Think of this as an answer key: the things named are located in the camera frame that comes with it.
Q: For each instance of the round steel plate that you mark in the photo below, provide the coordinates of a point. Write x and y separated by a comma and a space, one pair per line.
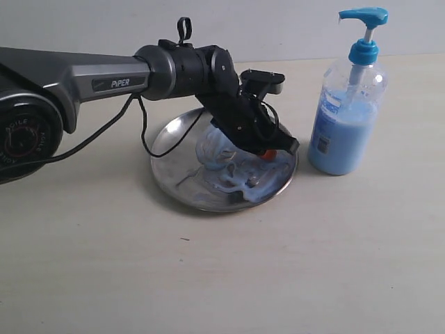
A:
176, 173

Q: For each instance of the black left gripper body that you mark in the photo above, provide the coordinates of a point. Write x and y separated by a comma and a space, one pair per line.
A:
252, 125

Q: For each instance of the blue soap pump bottle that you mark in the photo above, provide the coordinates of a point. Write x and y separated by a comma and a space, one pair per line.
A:
351, 95

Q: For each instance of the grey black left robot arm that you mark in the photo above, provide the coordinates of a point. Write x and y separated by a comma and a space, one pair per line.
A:
41, 92

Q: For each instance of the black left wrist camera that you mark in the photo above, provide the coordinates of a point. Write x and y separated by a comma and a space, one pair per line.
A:
260, 83

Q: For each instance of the light blue soap gel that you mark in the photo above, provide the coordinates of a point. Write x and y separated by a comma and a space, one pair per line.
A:
227, 170

